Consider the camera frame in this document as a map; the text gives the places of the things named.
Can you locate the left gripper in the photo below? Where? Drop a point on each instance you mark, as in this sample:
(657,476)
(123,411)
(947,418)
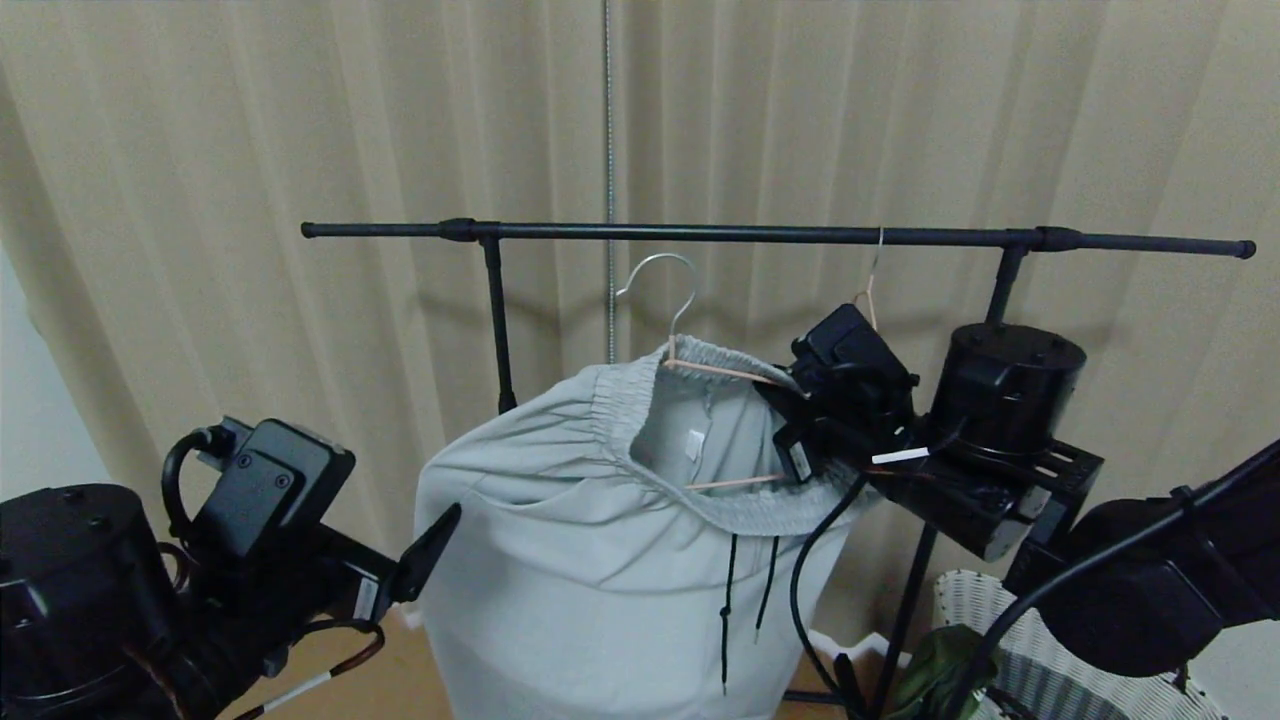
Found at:
(290,590)

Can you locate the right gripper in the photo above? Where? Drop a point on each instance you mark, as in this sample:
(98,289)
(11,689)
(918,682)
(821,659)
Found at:
(850,445)

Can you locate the pink clothes hanger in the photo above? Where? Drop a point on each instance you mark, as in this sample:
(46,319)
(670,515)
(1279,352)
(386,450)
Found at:
(872,300)
(720,372)

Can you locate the green garment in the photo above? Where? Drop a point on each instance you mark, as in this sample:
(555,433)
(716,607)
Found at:
(940,670)

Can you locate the pale grey shorts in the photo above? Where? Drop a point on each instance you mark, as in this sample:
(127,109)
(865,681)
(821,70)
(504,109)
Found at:
(600,560)

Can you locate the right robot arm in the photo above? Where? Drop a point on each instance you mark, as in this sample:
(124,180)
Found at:
(1010,390)

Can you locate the black clothes rack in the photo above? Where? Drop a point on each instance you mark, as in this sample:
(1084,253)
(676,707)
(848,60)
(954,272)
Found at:
(700,232)

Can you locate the white laundry basket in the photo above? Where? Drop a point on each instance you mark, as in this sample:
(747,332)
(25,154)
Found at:
(1050,680)

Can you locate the silver curtain wand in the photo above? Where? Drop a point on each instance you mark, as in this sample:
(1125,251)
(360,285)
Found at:
(609,150)

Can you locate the beige curtain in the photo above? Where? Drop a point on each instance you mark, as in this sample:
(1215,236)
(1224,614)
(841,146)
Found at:
(250,200)

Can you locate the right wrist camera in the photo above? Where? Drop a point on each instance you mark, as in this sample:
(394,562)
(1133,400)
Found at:
(850,345)

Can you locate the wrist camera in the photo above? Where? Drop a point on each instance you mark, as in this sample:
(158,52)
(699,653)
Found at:
(850,345)
(270,480)

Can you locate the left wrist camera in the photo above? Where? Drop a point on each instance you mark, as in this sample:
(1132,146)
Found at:
(270,480)

